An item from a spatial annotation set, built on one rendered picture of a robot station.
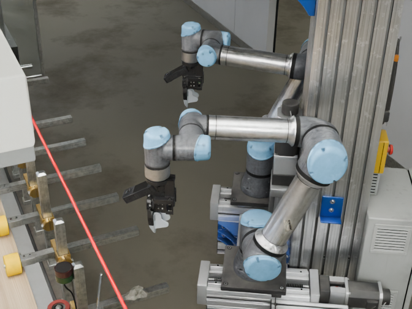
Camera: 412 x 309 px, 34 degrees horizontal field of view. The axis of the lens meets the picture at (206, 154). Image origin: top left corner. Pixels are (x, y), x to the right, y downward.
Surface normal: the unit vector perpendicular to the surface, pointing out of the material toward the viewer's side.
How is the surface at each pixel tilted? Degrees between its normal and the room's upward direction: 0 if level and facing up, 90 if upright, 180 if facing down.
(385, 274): 90
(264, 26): 90
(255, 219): 8
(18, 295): 0
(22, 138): 90
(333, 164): 83
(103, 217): 0
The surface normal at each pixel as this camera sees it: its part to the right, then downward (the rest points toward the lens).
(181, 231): 0.02, -0.85
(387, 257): -0.10, 0.53
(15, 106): 0.42, 0.49
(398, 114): -0.91, 0.21
